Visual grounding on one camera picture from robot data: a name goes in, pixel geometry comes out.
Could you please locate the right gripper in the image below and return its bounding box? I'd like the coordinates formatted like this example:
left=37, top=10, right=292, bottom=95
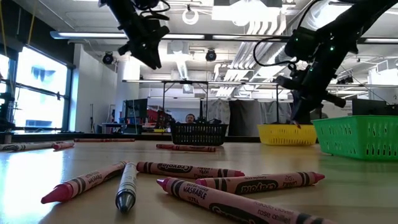
left=275, top=62, right=346, bottom=124

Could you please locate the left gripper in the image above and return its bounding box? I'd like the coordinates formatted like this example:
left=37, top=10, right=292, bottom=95
left=117, top=21, right=170, bottom=70

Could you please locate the grey crayon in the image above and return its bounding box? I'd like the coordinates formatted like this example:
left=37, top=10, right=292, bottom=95
left=115, top=162, right=138, bottom=214
left=0, top=143, right=20, bottom=152
left=12, top=141, right=63, bottom=151

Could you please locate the yellow plastic basket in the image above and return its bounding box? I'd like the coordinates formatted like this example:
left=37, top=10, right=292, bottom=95
left=257, top=123, right=318, bottom=147

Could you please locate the green plastic basket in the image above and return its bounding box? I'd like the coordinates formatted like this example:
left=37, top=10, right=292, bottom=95
left=312, top=114, right=398, bottom=162

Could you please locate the long ceiling light bar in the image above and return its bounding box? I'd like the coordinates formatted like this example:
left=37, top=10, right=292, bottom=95
left=49, top=30, right=206, bottom=40

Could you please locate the black computer monitor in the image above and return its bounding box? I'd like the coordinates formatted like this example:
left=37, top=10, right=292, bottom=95
left=352, top=98, right=398, bottom=116
left=124, top=98, right=149, bottom=125

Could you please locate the dark hanging curtain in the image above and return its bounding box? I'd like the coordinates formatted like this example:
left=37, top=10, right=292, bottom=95
left=228, top=99, right=295, bottom=137

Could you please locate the white hanging cloth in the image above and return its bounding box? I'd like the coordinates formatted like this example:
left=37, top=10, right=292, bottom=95
left=207, top=98, right=231, bottom=125

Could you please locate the black plastic basket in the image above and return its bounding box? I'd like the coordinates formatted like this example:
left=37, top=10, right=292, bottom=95
left=170, top=122, right=229, bottom=147

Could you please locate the large window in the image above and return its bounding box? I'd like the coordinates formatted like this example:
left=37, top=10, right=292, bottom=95
left=0, top=45, right=74, bottom=133

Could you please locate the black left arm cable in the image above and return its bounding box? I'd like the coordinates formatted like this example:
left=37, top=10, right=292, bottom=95
left=133, top=0, right=171, bottom=22

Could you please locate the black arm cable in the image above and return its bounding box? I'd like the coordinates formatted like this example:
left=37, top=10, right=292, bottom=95
left=252, top=36, right=296, bottom=68
left=133, top=0, right=171, bottom=22

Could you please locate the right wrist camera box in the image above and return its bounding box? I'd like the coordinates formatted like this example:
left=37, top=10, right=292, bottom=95
left=284, top=26, right=315, bottom=62

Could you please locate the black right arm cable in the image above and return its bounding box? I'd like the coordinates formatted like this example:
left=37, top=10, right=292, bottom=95
left=252, top=36, right=296, bottom=68

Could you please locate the black metal table frame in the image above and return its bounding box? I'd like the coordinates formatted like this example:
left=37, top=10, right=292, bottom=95
left=12, top=132, right=261, bottom=143

